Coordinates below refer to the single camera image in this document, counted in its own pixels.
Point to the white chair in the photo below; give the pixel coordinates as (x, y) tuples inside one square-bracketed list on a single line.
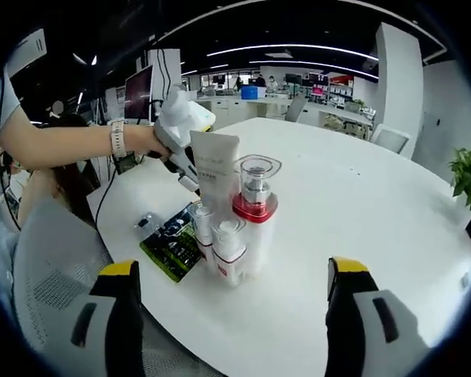
[(390, 138)]

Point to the person in light shirt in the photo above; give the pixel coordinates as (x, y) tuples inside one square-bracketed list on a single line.
[(6, 110)]

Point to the clear skincare sachet blue print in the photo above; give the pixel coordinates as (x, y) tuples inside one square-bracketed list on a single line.
[(147, 224)]

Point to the blue storage box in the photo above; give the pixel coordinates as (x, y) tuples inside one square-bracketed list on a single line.
[(253, 93)]

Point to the person's left hand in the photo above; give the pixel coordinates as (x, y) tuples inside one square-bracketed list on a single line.
[(149, 141)]

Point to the small white skincare bottle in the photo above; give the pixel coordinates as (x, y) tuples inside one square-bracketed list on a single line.
[(229, 259)]

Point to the white skincare tube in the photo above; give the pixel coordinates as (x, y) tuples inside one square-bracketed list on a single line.
[(214, 165)]

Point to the pale wrist watch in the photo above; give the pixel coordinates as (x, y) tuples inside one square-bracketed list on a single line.
[(117, 139)]

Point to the small clear bottle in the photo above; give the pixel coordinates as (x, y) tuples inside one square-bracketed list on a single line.
[(203, 231)]

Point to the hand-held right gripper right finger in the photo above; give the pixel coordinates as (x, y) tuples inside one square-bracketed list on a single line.
[(357, 314)]

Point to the grey mesh chair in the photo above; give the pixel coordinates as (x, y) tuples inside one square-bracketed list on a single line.
[(63, 267)]

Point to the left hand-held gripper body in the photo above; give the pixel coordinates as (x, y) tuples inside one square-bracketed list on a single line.
[(180, 118)]

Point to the white skincare bottle red collar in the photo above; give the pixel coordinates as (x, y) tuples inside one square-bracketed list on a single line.
[(257, 235)]

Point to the black green skincare sachet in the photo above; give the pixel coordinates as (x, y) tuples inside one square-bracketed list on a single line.
[(172, 243)]

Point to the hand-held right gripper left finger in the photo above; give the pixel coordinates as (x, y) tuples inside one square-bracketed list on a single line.
[(117, 314)]

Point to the grey office chair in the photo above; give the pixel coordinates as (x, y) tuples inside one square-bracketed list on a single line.
[(296, 110)]

